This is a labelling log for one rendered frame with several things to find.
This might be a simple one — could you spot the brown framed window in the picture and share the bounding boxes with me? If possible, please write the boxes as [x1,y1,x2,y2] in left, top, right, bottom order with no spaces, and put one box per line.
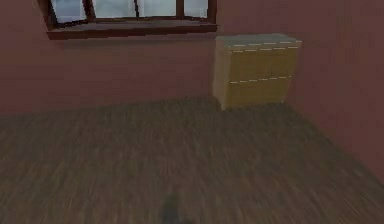
[37,0,219,41]

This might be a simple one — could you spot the yellow wooden chest of drawers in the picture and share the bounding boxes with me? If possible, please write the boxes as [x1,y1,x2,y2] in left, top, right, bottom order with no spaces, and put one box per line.
[212,33,303,111]

